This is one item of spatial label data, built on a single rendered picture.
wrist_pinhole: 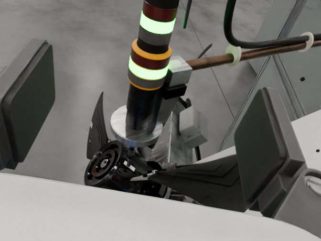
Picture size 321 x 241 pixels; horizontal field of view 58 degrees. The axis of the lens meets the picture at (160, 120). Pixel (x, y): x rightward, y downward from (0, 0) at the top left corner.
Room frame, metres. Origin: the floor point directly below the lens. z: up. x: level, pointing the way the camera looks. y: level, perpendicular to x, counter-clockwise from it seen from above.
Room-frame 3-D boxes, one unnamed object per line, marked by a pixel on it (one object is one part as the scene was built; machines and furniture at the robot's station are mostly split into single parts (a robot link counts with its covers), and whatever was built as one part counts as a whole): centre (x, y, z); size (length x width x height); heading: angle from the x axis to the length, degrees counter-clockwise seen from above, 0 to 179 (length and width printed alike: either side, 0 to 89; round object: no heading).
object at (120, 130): (0.28, 0.02, 1.49); 0.09 x 0.07 x 0.10; 132
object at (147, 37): (0.28, 0.03, 1.58); 0.03 x 0.03 x 0.01
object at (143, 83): (0.28, 0.03, 1.53); 0.04 x 0.04 x 0.01
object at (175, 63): (0.30, 0.00, 1.53); 0.02 x 0.02 x 0.02; 42
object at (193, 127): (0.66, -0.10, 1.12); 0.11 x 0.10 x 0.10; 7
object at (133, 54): (0.28, 0.03, 1.56); 0.04 x 0.04 x 0.01
